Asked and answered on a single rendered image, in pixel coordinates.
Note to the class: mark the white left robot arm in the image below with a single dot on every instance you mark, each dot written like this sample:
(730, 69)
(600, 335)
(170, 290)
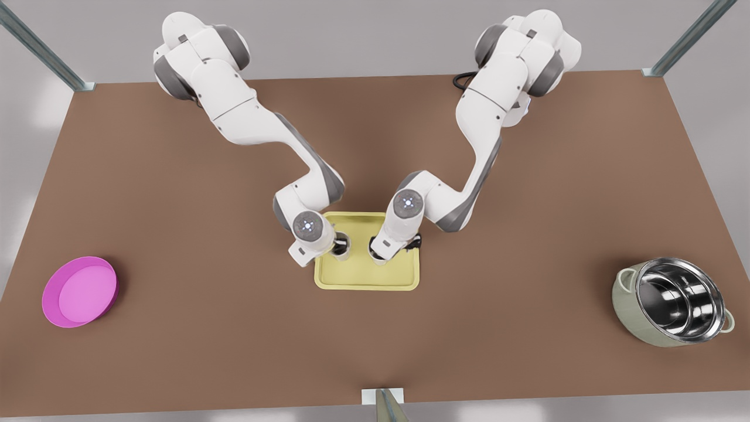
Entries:
(498, 99)

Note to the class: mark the grey-green steel-lined pot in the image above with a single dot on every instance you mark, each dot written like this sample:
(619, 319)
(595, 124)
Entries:
(674, 300)

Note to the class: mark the white IKEA cup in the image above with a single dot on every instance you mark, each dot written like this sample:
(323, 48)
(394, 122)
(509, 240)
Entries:
(345, 253)
(378, 259)

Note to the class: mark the pink round bowl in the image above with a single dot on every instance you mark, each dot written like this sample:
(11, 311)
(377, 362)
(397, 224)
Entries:
(81, 291)

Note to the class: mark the yellow rectangular tray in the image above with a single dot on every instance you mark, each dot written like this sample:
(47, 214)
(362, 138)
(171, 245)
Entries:
(366, 275)

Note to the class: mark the silver frame post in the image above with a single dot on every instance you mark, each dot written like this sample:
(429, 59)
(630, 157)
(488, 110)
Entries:
(384, 405)
(41, 48)
(688, 38)

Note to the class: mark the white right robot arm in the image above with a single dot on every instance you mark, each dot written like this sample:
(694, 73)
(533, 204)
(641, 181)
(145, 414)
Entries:
(234, 105)

